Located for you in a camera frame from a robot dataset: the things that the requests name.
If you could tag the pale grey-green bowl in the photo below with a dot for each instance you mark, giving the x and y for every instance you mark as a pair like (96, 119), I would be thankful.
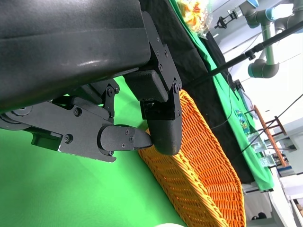
(168, 225)

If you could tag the grey panel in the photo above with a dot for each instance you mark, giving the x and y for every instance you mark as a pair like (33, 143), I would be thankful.
(298, 156)

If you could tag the white table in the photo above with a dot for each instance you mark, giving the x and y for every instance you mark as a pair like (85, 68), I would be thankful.
(277, 208)

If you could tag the orange wicker basket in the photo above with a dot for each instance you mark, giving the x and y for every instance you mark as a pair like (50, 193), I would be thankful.
(208, 175)

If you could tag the green cloth with cartoon print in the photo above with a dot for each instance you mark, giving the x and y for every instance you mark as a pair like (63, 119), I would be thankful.
(222, 99)

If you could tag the grey industrial robot arm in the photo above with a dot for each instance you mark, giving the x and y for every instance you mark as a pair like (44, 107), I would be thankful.
(262, 68)

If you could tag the clear bag of yellow snacks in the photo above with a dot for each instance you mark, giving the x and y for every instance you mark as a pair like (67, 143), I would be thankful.
(194, 14)

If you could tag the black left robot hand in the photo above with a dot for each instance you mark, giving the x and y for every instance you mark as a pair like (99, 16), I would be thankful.
(59, 47)

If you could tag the black pole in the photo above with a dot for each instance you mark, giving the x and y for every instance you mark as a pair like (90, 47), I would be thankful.
(232, 62)

